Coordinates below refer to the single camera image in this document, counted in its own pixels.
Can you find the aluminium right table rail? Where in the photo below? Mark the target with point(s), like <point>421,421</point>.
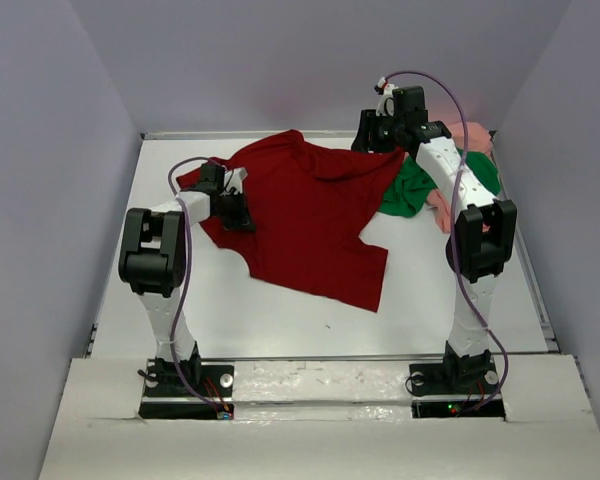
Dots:
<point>519,315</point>

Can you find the aluminium left table rail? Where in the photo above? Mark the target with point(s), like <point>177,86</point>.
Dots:
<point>90,340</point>

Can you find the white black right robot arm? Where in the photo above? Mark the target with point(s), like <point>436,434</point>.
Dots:
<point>480,243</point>

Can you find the pink t-shirt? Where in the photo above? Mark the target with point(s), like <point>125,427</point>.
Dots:
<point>467,140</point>

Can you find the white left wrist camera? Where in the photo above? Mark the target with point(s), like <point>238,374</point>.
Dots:
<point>233,181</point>

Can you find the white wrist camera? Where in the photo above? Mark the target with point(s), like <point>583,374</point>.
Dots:
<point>384,88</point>
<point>233,181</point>

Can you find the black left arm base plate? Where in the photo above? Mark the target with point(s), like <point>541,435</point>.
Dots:
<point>166,397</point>

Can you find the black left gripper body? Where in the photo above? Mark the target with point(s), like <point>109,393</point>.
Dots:
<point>232,211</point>

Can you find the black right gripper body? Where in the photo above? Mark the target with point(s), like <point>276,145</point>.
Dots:
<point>383,131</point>

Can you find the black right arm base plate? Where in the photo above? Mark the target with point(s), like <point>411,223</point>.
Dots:
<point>433,396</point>

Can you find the aluminium table rail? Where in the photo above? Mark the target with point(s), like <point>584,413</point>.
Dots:
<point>519,315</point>
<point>90,340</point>

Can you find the white front cover board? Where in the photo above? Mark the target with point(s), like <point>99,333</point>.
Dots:
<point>324,420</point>

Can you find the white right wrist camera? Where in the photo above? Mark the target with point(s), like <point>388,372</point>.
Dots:
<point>384,88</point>

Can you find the red t-shirt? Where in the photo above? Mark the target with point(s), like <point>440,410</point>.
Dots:
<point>309,205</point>

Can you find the green t-shirt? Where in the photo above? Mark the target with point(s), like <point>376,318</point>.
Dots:
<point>409,190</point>

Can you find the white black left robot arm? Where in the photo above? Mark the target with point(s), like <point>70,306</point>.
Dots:
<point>156,256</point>

